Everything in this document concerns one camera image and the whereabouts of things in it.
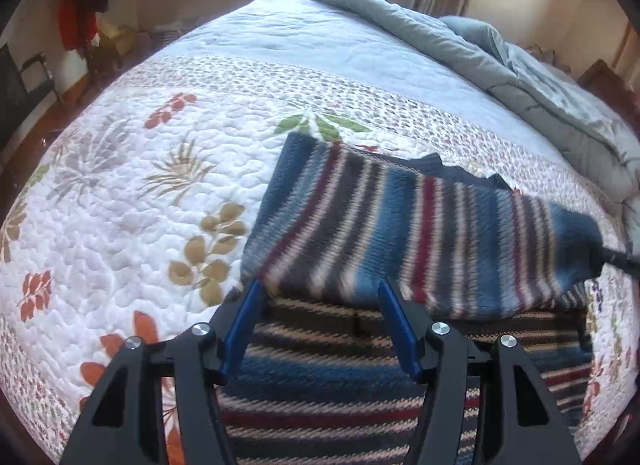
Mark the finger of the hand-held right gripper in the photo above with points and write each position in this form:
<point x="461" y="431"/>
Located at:
<point x="622" y="260"/>

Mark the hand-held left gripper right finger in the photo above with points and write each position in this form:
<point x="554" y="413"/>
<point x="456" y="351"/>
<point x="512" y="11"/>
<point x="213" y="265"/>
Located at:
<point x="400" y="332"/>

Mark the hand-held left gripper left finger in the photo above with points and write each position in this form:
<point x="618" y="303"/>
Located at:
<point x="245" y="327"/>

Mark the striped knit sweater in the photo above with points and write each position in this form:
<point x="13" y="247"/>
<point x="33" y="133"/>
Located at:
<point x="350" y="220"/>

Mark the floral quilted bedspread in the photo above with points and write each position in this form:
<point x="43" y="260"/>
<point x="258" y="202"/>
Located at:
<point x="125" y="220"/>

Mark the wooden furniture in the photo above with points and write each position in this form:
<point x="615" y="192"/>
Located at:
<point x="605" y="85"/>

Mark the grey comforter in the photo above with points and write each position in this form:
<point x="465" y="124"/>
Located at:
<point x="500" y="60"/>

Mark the black chair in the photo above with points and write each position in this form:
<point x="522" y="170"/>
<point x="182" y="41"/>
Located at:
<point x="20" y="85"/>

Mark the red hanging garment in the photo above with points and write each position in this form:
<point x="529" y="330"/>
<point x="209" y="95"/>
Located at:
<point x="75" y="22"/>

